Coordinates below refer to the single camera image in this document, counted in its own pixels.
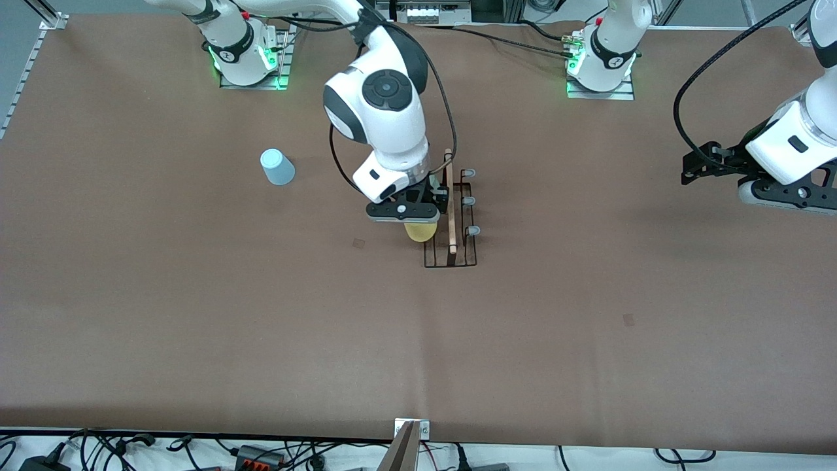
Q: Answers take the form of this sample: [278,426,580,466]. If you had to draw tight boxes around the black wire cup holder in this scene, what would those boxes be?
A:
[424,149,480,269]

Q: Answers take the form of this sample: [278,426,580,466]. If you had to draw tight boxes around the light blue plastic cup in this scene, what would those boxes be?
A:
[260,148,296,186]

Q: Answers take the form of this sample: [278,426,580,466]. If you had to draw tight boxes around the brown table cover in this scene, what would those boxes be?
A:
[0,14,837,455]

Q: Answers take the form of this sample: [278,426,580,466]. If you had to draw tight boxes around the white power strip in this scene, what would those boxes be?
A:
[394,2,473,25]

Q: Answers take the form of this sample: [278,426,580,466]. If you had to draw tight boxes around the black orange connector block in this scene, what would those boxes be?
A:
[234,444,286,469]

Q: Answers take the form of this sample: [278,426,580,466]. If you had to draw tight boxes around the black power adapter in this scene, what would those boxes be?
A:
[18,455,71,471]

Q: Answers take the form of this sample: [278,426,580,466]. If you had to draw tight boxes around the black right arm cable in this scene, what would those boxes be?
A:
[258,13,458,194]

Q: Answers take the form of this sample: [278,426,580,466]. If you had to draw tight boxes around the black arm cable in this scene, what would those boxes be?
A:
[258,13,458,194]
[674,0,811,174]

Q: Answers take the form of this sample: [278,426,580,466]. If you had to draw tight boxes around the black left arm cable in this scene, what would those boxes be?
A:
[674,0,811,174]

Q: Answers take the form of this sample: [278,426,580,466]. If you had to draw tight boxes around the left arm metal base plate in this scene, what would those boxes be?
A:
[566,73,636,101]

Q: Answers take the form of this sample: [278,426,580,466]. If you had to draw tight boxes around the long black table cable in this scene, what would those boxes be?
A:
[453,24,571,60]

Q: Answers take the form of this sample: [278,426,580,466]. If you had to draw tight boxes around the short black table cable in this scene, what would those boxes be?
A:
[520,18,571,41]

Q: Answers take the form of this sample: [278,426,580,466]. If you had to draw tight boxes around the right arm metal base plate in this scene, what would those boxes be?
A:
[219,20,292,91]

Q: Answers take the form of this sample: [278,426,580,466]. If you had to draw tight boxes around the slanted camera post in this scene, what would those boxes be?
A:
[378,421,420,471]

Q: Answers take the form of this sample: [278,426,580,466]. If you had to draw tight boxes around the thin black cable loop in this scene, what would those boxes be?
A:
[654,447,717,463]

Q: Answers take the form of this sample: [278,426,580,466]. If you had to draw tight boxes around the black cable tangle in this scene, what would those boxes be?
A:
[0,428,393,471]

